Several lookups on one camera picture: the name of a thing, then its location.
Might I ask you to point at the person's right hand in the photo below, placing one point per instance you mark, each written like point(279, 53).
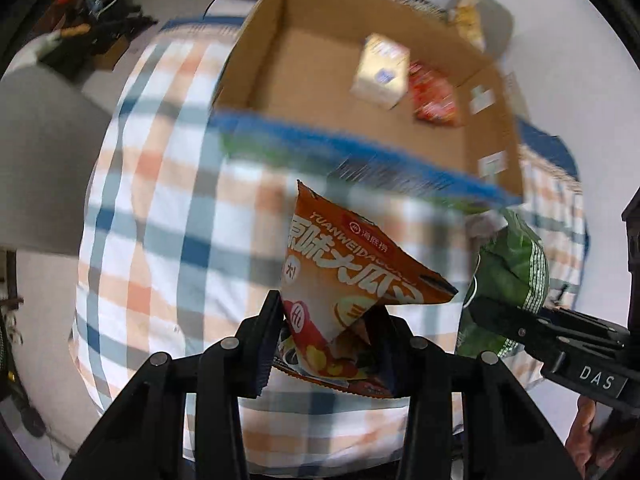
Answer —
point(589, 451)

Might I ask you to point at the red floral snack packet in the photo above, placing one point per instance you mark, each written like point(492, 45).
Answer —
point(432, 96)

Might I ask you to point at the orange sunflower seed bag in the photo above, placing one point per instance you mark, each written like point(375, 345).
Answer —
point(340, 274)

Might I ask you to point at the green snack bag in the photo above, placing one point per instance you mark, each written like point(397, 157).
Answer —
point(511, 269)

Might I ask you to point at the yellow tissue pack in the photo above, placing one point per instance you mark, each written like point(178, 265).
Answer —
point(382, 72)

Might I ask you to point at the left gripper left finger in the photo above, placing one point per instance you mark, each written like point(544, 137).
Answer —
point(140, 434)

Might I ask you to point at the cardboard box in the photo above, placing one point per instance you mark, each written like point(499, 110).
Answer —
point(284, 97)

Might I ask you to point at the grey chair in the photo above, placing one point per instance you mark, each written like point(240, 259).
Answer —
point(51, 135)

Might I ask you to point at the plaid blanket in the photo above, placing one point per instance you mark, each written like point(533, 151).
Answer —
point(181, 243)

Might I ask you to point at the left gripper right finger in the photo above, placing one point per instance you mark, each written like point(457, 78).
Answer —
point(468, 409)

